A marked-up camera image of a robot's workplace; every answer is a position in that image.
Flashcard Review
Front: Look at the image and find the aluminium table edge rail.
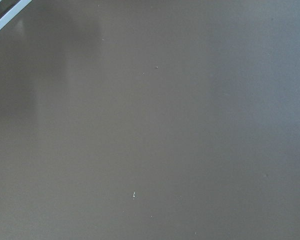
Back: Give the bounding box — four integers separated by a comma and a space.
0, 0, 32, 30

